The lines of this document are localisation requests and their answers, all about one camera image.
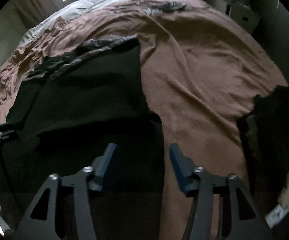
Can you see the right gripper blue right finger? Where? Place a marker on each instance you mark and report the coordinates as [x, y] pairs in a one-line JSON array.
[[238, 216]]

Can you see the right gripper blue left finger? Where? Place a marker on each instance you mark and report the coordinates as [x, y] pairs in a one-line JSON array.
[[89, 178]]

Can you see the black garment with patterned trim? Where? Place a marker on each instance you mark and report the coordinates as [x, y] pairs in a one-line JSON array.
[[66, 113]]

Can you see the brown bed blanket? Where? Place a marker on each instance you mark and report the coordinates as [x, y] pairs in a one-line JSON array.
[[200, 71]]

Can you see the cardboard box by bed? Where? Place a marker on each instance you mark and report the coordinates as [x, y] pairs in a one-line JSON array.
[[242, 15]]

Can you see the dark items on blanket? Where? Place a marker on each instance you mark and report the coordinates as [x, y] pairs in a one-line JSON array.
[[165, 7]]

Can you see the beige window curtain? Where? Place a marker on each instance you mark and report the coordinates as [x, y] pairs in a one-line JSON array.
[[33, 12]]

